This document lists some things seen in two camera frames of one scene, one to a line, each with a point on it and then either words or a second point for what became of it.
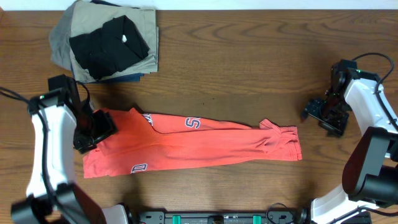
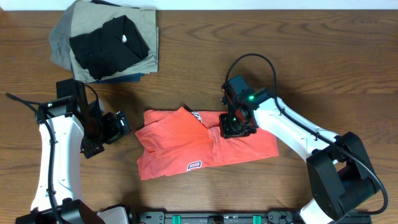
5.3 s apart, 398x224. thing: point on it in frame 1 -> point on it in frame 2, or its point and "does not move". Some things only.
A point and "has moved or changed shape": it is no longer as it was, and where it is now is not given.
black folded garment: [107, 49] does not move
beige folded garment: [89, 16] does not move
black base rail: [268, 216] does not move
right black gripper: [319, 112] -> [229, 126]
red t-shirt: [147, 142] has moved or changed shape
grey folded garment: [59, 41] does not move
